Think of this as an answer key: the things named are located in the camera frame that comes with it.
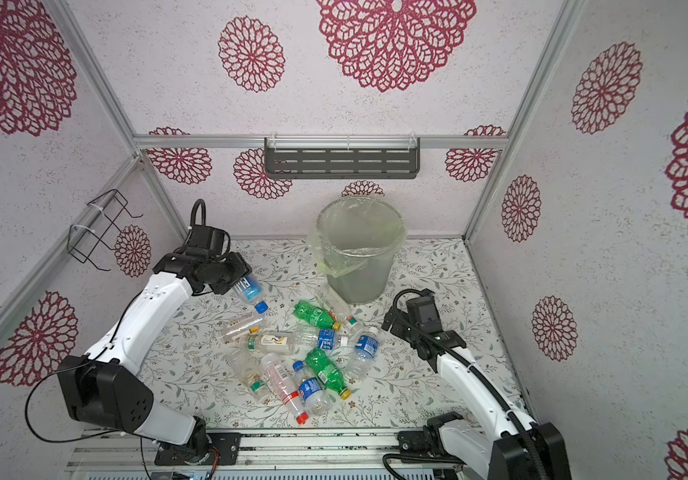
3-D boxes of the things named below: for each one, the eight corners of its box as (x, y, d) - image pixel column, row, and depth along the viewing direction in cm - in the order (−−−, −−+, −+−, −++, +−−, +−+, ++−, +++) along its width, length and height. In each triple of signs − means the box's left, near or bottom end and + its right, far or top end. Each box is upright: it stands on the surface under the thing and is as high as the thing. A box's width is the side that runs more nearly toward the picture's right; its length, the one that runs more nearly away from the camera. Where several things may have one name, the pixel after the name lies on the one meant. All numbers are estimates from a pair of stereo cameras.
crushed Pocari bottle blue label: (294, 347, 93) (291, 339, 88) (299, 330, 97) (297, 321, 92) (346, 356, 91) (346, 348, 87) (349, 338, 95) (349, 329, 90)
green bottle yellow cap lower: (339, 407, 82) (339, 401, 78) (305, 362, 90) (303, 354, 86) (355, 393, 85) (355, 387, 80) (319, 351, 93) (318, 343, 88)
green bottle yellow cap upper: (292, 318, 99) (290, 310, 95) (301, 305, 102) (299, 296, 98) (335, 339, 94) (335, 331, 90) (343, 324, 98) (343, 316, 93)
